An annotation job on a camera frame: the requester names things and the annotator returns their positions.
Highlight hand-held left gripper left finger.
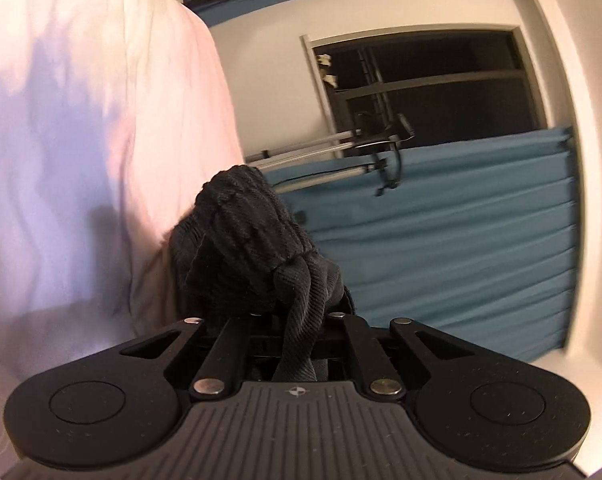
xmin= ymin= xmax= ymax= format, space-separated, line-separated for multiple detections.
xmin=116 ymin=316 xmax=250 ymax=402

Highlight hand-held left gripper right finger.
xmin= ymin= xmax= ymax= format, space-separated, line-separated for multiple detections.
xmin=327 ymin=311 xmax=477 ymax=399

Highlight dark grey garment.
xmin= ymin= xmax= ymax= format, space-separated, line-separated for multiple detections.
xmin=168 ymin=164 xmax=357 ymax=386

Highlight wide blue curtain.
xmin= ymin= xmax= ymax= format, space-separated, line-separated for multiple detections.
xmin=261 ymin=125 xmax=579 ymax=363

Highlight white bed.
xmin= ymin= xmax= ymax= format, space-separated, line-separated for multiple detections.
xmin=0 ymin=0 xmax=244 ymax=476

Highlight cloth items on windowsill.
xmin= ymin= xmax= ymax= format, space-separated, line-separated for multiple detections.
xmin=317 ymin=52 xmax=338 ymax=86

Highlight dark window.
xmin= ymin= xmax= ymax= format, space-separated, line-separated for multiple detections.
xmin=301 ymin=24 xmax=549 ymax=161

